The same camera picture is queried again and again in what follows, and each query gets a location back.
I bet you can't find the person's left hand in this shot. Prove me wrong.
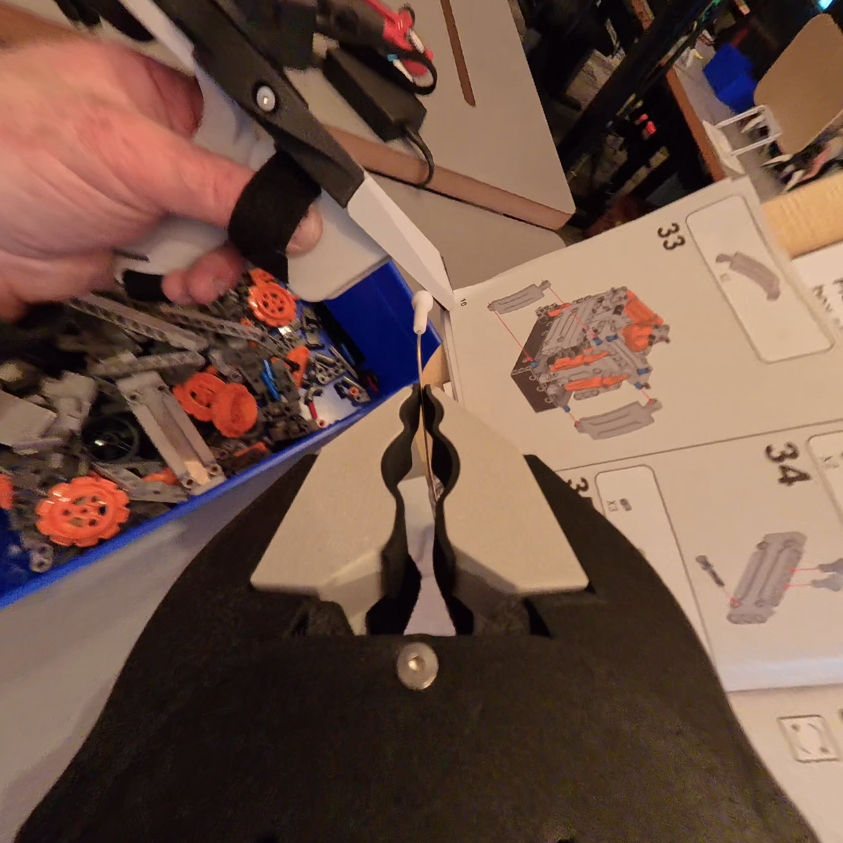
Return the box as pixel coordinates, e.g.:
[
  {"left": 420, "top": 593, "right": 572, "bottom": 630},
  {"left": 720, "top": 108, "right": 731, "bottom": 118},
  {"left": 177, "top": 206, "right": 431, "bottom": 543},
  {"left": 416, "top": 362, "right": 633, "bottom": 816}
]
[{"left": 0, "top": 40, "right": 325, "bottom": 324}]

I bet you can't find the black power adapter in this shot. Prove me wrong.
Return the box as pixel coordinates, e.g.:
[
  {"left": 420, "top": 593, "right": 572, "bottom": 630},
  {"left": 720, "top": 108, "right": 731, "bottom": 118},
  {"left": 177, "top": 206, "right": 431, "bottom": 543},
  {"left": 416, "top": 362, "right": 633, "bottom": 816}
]
[{"left": 321, "top": 45, "right": 429, "bottom": 142}]

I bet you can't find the blue plastic storage bin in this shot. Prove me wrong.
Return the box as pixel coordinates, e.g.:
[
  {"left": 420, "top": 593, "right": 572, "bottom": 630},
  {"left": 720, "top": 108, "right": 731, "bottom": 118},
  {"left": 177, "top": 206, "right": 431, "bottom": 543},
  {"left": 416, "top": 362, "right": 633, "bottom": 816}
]
[{"left": 0, "top": 260, "right": 443, "bottom": 610}]

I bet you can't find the pile of toy brick parts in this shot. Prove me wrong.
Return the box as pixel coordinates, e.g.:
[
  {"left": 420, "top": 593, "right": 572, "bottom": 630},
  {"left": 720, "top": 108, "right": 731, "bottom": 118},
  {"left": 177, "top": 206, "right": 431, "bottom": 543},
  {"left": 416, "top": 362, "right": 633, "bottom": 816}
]
[{"left": 0, "top": 267, "right": 383, "bottom": 574}]

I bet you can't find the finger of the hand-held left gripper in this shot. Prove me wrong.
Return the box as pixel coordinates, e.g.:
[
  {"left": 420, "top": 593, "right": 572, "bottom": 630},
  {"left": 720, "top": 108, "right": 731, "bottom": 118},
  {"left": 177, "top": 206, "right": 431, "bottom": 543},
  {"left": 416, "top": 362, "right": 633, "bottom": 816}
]
[{"left": 346, "top": 173, "right": 457, "bottom": 310}]

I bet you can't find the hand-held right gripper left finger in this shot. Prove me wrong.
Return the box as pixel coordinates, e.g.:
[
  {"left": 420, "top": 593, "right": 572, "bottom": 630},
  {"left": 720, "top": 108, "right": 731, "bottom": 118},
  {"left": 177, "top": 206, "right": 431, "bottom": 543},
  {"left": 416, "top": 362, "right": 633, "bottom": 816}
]
[{"left": 250, "top": 384, "right": 422, "bottom": 636}]

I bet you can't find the red black cable bundle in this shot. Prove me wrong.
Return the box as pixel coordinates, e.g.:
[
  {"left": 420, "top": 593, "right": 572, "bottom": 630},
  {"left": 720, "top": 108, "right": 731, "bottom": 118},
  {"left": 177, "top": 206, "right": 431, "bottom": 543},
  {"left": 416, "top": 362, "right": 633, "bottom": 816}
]
[{"left": 316, "top": 0, "right": 441, "bottom": 98}]

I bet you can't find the paper instruction booklet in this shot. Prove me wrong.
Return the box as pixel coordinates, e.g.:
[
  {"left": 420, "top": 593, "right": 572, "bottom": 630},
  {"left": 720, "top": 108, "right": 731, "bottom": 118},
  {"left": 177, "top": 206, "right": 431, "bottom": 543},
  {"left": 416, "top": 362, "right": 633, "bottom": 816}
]
[{"left": 444, "top": 178, "right": 843, "bottom": 843}]

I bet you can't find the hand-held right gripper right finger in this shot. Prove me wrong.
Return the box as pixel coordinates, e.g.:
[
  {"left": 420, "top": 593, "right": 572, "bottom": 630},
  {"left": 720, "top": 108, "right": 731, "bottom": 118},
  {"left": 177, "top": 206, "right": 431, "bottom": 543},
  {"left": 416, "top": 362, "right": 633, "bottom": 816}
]
[{"left": 421, "top": 385, "right": 589, "bottom": 636}]

